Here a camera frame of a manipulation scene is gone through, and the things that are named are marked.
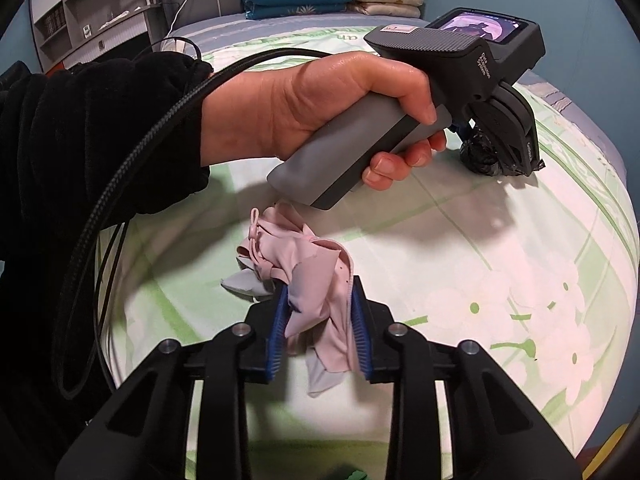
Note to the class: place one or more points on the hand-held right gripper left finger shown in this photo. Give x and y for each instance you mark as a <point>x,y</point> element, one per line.
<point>277,332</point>

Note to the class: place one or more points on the grey shelf unit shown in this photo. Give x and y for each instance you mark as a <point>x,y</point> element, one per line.
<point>100,15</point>

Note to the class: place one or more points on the green printed blanket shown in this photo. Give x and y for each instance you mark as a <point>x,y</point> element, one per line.
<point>475,260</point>

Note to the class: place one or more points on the person's left hand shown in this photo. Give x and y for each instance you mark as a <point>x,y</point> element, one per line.
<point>300,105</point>

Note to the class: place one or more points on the row of books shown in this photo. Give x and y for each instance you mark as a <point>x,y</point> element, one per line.
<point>52,25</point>

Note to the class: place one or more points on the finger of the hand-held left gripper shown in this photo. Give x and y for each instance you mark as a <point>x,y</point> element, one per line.
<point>505,115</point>

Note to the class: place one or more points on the small green object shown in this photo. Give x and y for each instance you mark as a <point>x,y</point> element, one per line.
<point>356,476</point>

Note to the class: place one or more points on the yellow plastic rim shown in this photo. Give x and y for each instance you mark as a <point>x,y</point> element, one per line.
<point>612,442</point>

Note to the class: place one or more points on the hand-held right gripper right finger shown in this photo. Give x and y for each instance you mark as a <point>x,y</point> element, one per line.
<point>359,337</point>

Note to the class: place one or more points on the person's left forearm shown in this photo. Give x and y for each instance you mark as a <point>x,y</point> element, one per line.
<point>100,135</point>

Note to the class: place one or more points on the pink cloth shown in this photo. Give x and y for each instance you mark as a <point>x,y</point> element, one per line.
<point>320,285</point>

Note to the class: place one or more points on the black plastic bag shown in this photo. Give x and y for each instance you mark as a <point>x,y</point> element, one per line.
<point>477,152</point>

